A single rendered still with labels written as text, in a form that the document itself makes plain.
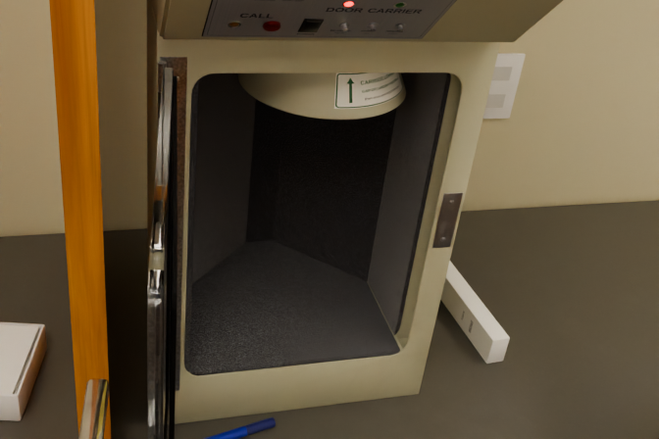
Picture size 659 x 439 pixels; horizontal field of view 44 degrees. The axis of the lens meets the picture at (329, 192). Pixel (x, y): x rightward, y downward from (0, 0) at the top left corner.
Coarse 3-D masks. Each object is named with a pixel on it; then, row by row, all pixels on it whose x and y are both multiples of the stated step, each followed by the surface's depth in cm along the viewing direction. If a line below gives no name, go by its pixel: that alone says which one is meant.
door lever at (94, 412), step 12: (96, 384) 60; (108, 384) 60; (96, 396) 59; (108, 396) 60; (84, 408) 58; (96, 408) 58; (84, 420) 57; (96, 420) 57; (84, 432) 56; (96, 432) 56
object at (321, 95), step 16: (240, 80) 82; (256, 80) 80; (272, 80) 78; (288, 80) 78; (304, 80) 77; (320, 80) 77; (336, 80) 77; (352, 80) 77; (368, 80) 78; (384, 80) 80; (400, 80) 83; (256, 96) 79; (272, 96) 78; (288, 96) 78; (304, 96) 77; (320, 96) 77; (336, 96) 77; (352, 96) 78; (368, 96) 78; (384, 96) 80; (400, 96) 82; (288, 112) 78; (304, 112) 77; (320, 112) 77; (336, 112) 77; (352, 112) 78; (368, 112) 79; (384, 112) 80
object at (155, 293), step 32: (160, 128) 56; (160, 160) 53; (160, 192) 49; (160, 224) 46; (160, 256) 44; (160, 288) 42; (160, 320) 42; (160, 352) 44; (160, 384) 45; (160, 416) 46
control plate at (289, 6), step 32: (224, 0) 59; (256, 0) 60; (288, 0) 60; (320, 0) 61; (352, 0) 61; (384, 0) 62; (416, 0) 63; (448, 0) 63; (224, 32) 65; (256, 32) 65; (288, 32) 66; (320, 32) 67; (352, 32) 67; (384, 32) 68; (416, 32) 69
